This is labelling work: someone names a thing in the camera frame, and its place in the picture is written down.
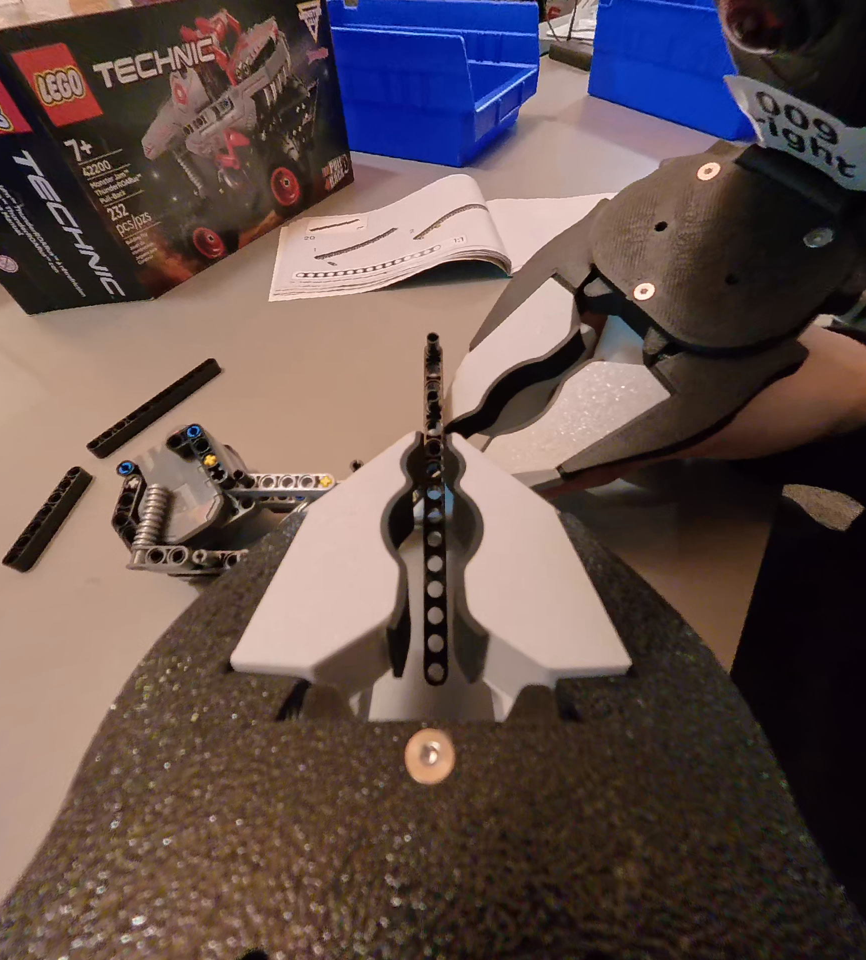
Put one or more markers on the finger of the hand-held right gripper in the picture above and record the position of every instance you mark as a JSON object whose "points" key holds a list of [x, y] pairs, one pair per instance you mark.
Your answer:
{"points": [[590, 420], [493, 375]]}

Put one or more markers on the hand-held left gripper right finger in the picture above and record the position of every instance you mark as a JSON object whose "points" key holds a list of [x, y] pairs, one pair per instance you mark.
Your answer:
{"points": [[545, 600]]}

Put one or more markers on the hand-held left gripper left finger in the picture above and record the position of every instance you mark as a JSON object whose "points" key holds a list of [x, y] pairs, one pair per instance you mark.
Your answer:
{"points": [[305, 600]]}

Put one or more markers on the long black toy beam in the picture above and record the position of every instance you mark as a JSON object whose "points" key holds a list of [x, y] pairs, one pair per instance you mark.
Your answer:
{"points": [[424, 570]]}

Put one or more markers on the person's right hand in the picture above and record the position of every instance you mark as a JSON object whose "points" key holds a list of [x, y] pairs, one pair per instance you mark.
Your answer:
{"points": [[845, 382]]}

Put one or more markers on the grey toy brick assembly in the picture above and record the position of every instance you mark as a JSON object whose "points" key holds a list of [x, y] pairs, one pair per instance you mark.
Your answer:
{"points": [[185, 495]]}

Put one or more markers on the white instruction booklet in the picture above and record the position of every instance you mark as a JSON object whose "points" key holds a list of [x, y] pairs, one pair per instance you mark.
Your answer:
{"points": [[373, 247]]}

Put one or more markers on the blue plastic bin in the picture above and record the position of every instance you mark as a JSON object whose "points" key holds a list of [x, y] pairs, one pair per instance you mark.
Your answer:
{"points": [[433, 82], [658, 60]]}

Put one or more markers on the short black toy beam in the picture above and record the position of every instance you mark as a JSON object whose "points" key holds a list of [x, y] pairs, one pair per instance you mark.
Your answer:
{"points": [[47, 521]]}

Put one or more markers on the person's black clothing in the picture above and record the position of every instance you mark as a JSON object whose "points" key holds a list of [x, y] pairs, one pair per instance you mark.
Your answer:
{"points": [[838, 675]]}

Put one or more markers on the black toy set box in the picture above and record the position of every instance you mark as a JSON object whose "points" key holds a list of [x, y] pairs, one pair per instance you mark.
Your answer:
{"points": [[140, 172]]}

